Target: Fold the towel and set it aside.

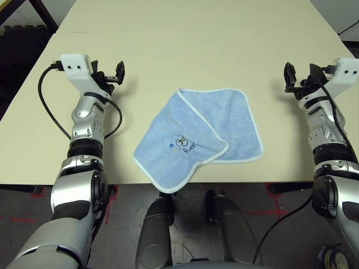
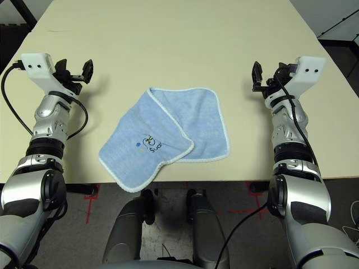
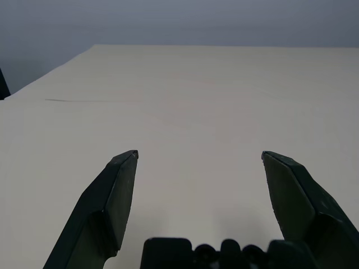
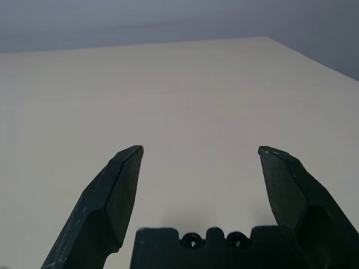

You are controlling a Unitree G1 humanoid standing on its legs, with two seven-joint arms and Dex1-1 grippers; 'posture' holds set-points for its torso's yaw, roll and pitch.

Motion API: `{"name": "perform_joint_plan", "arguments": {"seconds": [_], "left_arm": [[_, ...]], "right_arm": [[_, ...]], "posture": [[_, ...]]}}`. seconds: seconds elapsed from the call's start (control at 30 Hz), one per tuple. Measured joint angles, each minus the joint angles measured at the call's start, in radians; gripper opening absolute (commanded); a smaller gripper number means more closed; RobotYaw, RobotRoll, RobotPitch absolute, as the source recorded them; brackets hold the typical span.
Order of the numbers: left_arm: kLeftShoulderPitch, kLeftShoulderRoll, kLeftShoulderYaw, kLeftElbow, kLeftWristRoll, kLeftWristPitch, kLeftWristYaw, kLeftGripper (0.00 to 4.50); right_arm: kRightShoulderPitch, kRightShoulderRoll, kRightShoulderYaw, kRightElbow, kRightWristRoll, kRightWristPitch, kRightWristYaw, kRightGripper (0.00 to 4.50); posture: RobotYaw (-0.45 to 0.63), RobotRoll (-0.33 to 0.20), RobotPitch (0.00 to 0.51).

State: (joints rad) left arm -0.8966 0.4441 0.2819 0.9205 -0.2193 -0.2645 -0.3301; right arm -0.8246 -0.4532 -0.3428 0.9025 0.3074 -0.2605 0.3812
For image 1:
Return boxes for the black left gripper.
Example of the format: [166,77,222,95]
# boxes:
[90,59,126,98]

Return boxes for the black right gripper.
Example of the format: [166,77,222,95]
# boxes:
[283,62,331,100]

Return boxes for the light blue towel white trim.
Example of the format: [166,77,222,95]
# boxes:
[133,88,265,194]

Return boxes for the black foam floor mat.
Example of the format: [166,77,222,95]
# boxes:
[2,24,47,37]

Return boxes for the grey robot left leg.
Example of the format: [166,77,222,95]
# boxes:
[136,192,174,269]

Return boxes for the grey robot leg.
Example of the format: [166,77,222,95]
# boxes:
[206,190,263,266]
[136,192,174,269]

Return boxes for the grey robot right leg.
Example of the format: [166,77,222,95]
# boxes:
[206,190,263,266]

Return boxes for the yellow and blue floor object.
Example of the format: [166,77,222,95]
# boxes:
[318,243,351,269]

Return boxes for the grey robot waist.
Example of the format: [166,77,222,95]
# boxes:
[171,259,233,269]

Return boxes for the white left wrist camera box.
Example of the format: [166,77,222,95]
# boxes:
[59,53,112,99]

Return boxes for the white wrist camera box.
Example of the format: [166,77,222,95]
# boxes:
[325,57,359,99]
[59,53,112,99]

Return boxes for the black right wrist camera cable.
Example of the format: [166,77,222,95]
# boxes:
[252,66,359,266]

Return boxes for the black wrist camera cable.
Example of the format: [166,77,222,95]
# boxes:
[38,60,123,140]
[252,66,359,266]

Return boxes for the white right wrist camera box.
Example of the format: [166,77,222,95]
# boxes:
[325,57,359,99]

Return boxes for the black left wrist camera cable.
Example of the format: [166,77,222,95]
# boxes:
[38,60,123,140]

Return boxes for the thin grey floor wire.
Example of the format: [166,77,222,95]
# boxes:
[182,243,197,260]

